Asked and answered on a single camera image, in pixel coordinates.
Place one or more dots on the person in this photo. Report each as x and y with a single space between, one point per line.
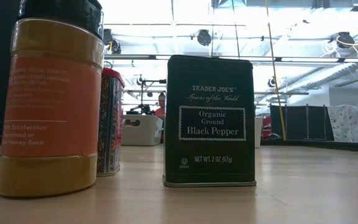
161 110

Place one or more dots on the grey-blue plastic bin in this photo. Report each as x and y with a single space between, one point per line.
145 133

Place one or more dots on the black pepper tin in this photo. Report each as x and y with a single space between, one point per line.
210 140

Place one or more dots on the black tripod stand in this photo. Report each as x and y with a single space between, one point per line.
142 93

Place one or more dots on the red smoked paprika tin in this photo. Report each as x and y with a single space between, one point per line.
110 124

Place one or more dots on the black ceiling reel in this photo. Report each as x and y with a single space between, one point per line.
345 40
112 43
204 38
271 82

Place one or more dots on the white plastic bin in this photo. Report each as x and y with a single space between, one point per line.
258 133

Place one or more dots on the red object beyond table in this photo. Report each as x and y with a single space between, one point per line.
266 127

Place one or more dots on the black room divider panels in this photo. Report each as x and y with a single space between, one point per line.
297 123

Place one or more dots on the long horizontal ceiling beam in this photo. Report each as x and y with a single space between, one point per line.
291 59

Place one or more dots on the orange-labelled turmeric jar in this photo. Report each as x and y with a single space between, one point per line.
51 109

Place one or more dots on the patterned white cloth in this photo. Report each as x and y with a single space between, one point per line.
346 124

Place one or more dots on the black metal table frame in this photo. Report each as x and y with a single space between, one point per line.
353 146

